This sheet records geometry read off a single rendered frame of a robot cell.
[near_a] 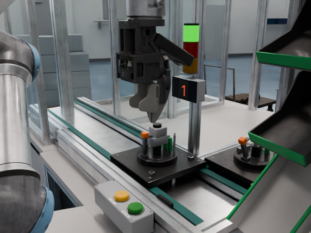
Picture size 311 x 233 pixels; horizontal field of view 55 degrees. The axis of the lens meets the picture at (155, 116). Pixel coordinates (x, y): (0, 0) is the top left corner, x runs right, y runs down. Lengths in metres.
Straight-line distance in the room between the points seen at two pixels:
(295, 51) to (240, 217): 0.37
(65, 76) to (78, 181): 0.73
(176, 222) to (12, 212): 0.37
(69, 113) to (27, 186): 1.14
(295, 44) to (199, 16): 0.44
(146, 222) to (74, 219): 0.26
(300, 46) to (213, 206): 0.50
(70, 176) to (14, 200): 0.57
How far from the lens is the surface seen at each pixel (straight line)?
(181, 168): 0.99
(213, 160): 1.05
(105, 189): 0.90
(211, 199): 0.94
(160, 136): 1.00
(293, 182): 0.72
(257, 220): 0.71
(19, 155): 0.71
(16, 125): 0.74
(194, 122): 1.06
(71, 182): 1.16
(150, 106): 0.61
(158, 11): 0.58
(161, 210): 0.82
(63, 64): 1.71
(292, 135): 0.64
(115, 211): 0.83
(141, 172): 0.96
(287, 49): 0.63
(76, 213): 1.00
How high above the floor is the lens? 1.42
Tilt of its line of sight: 18 degrees down
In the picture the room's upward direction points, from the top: straight up
